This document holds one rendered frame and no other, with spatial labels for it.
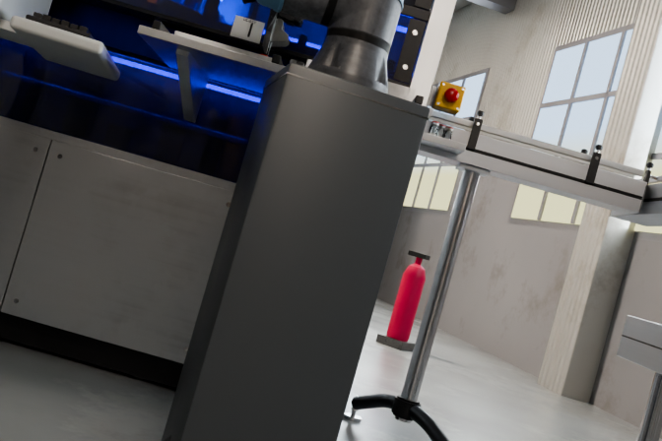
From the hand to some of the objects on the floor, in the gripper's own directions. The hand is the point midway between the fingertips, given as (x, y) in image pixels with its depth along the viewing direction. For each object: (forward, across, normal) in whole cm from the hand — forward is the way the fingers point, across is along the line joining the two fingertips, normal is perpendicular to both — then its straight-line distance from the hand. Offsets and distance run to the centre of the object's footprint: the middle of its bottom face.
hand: (264, 48), depth 212 cm
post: (+94, +23, -42) cm, 106 cm away
